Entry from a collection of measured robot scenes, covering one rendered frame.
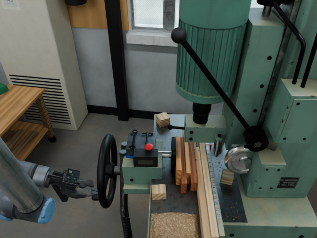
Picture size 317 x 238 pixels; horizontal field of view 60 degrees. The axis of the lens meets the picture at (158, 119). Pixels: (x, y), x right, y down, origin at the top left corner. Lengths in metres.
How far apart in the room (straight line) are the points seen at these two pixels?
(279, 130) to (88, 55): 1.96
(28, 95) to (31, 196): 1.32
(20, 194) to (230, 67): 0.73
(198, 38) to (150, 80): 1.73
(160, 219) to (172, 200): 0.10
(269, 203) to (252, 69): 0.53
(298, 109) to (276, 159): 0.18
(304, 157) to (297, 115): 0.27
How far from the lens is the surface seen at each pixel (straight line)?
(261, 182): 0.88
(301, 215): 1.12
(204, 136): 0.94
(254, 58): 0.76
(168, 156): 0.97
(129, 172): 0.95
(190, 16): 0.70
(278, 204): 1.12
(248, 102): 0.83
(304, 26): 0.72
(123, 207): 1.16
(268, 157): 0.85
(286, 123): 0.75
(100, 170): 0.99
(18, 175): 0.93
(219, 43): 0.71
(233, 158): 0.88
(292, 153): 0.96
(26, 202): 1.02
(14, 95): 2.29
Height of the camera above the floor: 1.65
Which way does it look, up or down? 39 degrees down
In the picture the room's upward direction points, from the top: straight up
